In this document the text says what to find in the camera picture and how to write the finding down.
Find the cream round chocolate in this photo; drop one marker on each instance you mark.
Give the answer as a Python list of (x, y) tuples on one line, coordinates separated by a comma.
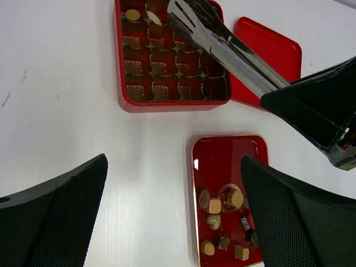
[(213, 221)]

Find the tan round chocolate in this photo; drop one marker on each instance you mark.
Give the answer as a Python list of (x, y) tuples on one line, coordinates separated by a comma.
[(133, 15)]

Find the metal serving tongs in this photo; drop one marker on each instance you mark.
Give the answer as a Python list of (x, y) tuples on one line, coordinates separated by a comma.
[(199, 23)]

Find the gold fluted round chocolate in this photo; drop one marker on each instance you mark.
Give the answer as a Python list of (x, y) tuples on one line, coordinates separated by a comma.
[(231, 198)]

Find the red chocolate tray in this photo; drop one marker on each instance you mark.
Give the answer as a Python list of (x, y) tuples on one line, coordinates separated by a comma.
[(225, 232)]

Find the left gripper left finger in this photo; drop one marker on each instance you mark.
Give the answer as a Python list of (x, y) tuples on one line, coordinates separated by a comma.
[(51, 224)]

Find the striped brown oval chocolate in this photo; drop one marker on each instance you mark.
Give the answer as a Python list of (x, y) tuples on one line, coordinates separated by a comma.
[(203, 199)]

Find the dark round chocolate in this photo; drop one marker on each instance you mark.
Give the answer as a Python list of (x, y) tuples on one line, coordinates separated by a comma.
[(251, 237)]

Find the tan oval chocolate bottom left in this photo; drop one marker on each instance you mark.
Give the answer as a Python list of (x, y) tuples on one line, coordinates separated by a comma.
[(207, 248)]

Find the caramel cube chocolate bottom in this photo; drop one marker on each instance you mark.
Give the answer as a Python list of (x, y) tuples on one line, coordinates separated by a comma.
[(241, 252)]

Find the white heart chocolate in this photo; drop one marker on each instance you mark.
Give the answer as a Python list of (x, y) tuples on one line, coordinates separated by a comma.
[(153, 17)]

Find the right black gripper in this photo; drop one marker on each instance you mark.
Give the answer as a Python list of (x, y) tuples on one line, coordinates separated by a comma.
[(321, 107)]

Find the red box lid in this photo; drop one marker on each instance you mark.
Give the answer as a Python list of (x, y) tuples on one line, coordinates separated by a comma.
[(282, 53)]

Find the tan square chocolate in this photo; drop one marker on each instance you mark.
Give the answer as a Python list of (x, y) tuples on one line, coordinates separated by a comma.
[(214, 206)]

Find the red compartment chocolate box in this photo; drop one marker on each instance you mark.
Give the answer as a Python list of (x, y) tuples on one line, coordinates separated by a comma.
[(157, 71)]

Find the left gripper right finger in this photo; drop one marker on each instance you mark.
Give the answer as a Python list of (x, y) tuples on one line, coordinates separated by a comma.
[(298, 224)]

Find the black white wrapped chocolate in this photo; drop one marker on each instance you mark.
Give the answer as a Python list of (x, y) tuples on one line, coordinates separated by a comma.
[(245, 223)]

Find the dark square chocolate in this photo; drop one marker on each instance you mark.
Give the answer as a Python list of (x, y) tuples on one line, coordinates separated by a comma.
[(222, 241)]

